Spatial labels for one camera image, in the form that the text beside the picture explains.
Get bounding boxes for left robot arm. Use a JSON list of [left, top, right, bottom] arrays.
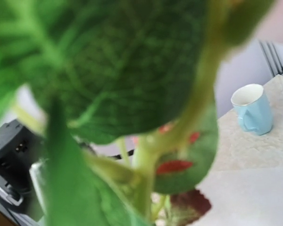
[[0, 119, 44, 221]]

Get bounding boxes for light blue mug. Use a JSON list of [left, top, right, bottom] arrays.
[[231, 83, 273, 136]]

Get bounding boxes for pink fake flower bunch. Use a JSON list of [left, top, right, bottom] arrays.
[[0, 0, 274, 226]]

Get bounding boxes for left aluminium frame post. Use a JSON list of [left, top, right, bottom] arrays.
[[259, 41, 283, 77]]

